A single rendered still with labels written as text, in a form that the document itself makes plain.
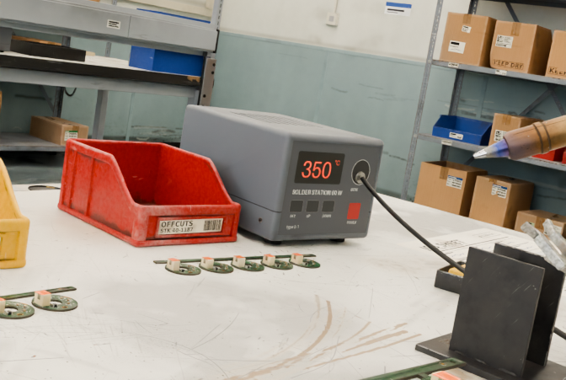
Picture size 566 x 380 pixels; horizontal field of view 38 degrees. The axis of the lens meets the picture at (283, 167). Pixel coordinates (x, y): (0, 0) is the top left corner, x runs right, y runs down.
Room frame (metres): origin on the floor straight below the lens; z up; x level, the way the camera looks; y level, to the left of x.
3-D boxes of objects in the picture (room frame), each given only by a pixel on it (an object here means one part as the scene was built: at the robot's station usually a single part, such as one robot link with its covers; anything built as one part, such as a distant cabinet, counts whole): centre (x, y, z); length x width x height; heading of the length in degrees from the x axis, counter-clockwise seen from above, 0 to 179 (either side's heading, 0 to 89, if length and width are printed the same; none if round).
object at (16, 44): (3.11, 0.95, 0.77); 0.24 x 0.16 x 0.04; 142
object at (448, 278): (0.62, -0.17, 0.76); 0.07 x 0.05 x 0.02; 60
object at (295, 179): (0.74, 0.01, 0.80); 0.15 x 0.12 x 0.10; 42
